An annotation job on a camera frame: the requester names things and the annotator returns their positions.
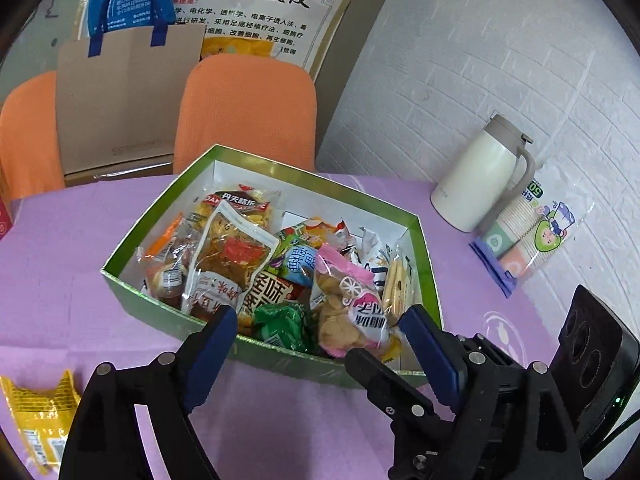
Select white blue snack bag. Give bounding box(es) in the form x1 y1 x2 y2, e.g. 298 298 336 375
357 228 392 295

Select yellow snack bag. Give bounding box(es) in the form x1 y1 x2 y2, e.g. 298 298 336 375
1 370 81 474

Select biscuit stick packet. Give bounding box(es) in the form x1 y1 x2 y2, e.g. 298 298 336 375
382 245 416 326

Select paper cups pack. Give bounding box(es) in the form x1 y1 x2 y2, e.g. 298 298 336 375
470 162 594 297

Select clear pink-top snack bag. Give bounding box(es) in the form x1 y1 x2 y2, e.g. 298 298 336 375
309 244 390 358

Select cream thermos jug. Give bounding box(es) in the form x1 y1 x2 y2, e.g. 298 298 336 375
431 115 536 233

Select green cardboard box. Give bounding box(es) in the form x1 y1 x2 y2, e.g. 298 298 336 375
102 145 442 387

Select brown bread packet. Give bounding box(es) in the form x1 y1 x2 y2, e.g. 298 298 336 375
136 214 201 310

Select blue candy packet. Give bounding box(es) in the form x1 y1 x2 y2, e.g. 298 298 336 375
278 244 318 287

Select orange green snack packet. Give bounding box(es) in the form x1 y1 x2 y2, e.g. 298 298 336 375
278 217 355 250

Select red orange snack packet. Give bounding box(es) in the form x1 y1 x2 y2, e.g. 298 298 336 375
238 271 299 336

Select brown tofu snack packet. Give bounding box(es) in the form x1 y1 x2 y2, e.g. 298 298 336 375
181 200 278 321

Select red cracker box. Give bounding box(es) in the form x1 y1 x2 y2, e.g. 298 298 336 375
0 178 13 238

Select clear yellow chips bag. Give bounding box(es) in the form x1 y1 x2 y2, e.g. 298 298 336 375
186 184 283 233

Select left orange chair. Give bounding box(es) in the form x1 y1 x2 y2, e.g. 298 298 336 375
1 70 65 200

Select orange chair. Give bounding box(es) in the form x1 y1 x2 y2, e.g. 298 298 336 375
1 70 65 200
172 53 317 174

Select right orange chair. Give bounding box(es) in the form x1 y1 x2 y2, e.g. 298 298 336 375
172 53 317 174

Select brown blue paper bag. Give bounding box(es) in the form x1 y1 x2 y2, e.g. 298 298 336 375
55 0 204 176

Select white chinese text poster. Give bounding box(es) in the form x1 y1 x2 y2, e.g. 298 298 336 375
172 0 350 77

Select black camera module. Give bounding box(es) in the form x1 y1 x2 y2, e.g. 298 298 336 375
550 285 639 464

